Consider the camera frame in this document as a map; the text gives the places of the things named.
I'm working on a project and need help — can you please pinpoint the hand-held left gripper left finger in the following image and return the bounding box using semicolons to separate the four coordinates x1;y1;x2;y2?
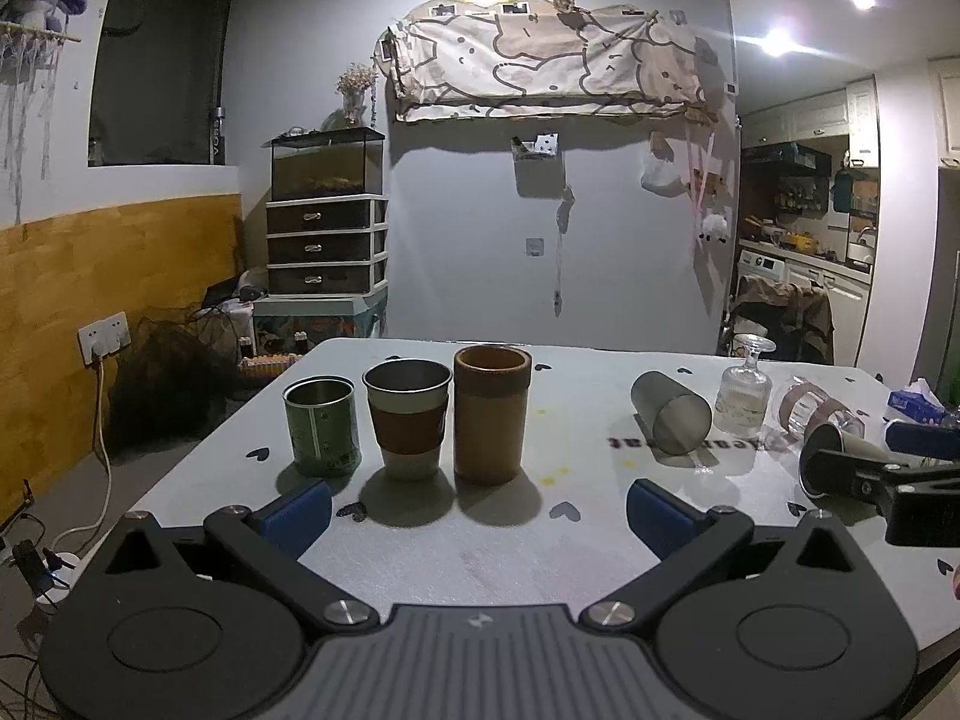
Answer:
101;478;380;632

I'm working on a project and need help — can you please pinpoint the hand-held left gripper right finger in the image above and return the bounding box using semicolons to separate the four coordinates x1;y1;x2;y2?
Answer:
580;478;861;632

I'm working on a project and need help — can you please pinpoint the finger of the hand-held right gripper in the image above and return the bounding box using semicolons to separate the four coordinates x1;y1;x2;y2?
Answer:
885;422;960;461
814;448;960;548

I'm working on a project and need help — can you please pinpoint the white paper cup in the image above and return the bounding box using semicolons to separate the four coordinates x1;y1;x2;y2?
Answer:
797;422;895;498

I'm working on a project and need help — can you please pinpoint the green metal cup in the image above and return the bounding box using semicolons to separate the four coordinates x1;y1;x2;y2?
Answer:
283;377;362;478

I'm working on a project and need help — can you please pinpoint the grey tumbler cup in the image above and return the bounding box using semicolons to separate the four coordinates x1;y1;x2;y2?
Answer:
630;370;713;457

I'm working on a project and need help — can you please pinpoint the clear brown-striped plastic cup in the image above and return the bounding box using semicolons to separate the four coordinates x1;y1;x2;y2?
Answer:
776;380;868;440

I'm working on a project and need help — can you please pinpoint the steel cup with brown sleeve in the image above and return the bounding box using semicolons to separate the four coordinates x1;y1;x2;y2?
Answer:
363;359;454;483

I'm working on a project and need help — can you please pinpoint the tall brown cup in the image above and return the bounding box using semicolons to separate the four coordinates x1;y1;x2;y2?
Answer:
452;343;534;486

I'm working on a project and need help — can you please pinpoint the blue tissue packet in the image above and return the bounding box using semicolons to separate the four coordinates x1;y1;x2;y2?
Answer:
885;378;947;425

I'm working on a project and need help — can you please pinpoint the clear glass goblet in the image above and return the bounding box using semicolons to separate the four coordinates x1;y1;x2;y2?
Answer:
716;334;777;437

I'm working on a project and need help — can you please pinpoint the egg carton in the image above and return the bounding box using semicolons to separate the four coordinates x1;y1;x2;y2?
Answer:
236;352;297;378

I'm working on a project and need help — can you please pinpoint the dark mesh net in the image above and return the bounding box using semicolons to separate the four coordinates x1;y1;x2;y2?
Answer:
109;306;248;451

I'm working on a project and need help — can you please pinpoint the chair draped with clothes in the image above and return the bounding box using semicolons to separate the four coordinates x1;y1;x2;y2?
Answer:
729;274;835;365

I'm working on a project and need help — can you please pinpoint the white washing machine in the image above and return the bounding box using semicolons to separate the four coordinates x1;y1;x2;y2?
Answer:
739;249;792;301

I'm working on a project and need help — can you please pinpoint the white power strip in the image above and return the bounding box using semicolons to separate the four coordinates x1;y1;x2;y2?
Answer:
30;551;82;605

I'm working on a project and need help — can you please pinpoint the plastic drawer unit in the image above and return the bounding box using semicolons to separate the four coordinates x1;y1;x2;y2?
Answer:
265;195;390;296

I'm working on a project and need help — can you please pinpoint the white plastic bag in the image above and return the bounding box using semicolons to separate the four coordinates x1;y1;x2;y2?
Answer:
640;151;687;197

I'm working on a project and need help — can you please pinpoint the glass fish tank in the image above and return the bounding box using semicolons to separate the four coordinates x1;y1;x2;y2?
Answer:
270;127;387;202

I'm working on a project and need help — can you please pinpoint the dried flower vase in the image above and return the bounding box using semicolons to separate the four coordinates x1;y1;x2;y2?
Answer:
336;62;377;127

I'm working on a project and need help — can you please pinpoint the dark window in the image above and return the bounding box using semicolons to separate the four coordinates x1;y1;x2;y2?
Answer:
88;0;242;168

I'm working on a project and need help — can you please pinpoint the purple plush toy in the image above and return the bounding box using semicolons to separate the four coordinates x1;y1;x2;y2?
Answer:
6;0;89;32

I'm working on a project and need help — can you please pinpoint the white power cable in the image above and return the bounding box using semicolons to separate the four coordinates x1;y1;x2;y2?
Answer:
46;360;113;556

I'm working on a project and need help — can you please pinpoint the white wall socket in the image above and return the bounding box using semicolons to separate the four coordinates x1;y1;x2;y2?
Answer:
77;312;131;362

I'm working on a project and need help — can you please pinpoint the white kitchen wall cabinet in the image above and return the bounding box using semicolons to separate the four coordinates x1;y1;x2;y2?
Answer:
741;76;880;170

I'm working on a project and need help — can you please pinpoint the wall pocket holder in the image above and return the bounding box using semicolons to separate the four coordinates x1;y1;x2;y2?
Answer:
511;132;560;197

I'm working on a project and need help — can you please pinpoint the white macrame wall hanging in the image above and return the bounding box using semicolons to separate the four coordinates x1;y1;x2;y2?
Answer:
0;21;82;218

